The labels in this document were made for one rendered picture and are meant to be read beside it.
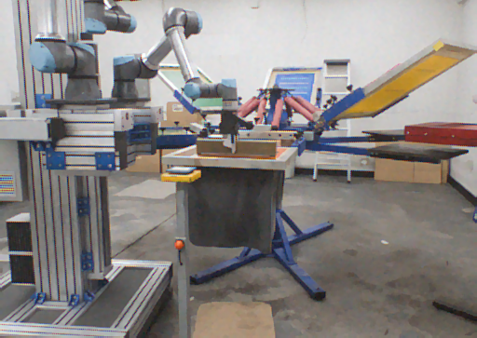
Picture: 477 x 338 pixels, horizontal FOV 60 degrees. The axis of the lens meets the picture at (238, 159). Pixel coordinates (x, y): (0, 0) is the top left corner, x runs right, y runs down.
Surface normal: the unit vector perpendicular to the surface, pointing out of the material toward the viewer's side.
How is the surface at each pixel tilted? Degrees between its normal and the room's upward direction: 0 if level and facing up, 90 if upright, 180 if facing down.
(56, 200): 90
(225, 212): 92
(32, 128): 90
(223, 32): 90
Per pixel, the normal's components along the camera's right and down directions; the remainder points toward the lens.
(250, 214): -0.26, 0.17
